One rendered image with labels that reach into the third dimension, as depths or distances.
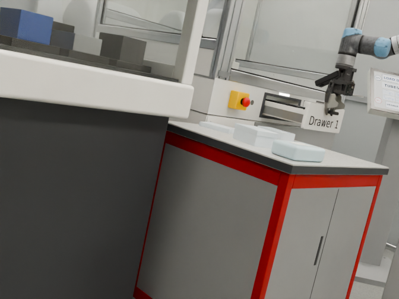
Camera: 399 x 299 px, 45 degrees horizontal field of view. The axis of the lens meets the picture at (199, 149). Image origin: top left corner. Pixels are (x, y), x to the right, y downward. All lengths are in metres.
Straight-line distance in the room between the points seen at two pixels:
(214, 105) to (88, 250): 0.78
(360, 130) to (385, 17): 0.87
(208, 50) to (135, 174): 0.68
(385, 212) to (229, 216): 1.75
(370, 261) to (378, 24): 1.82
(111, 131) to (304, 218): 0.63
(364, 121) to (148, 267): 2.52
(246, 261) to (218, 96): 0.73
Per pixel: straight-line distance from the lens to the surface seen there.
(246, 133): 1.55
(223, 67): 1.91
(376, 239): 3.14
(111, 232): 1.51
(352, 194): 1.70
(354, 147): 3.92
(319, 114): 2.07
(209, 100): 1.89
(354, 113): 3.95
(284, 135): 1.83
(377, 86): 2.98
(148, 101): 1.36
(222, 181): 1.50
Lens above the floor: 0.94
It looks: 9 degrees down
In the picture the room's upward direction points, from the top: 12 degrees clockwise
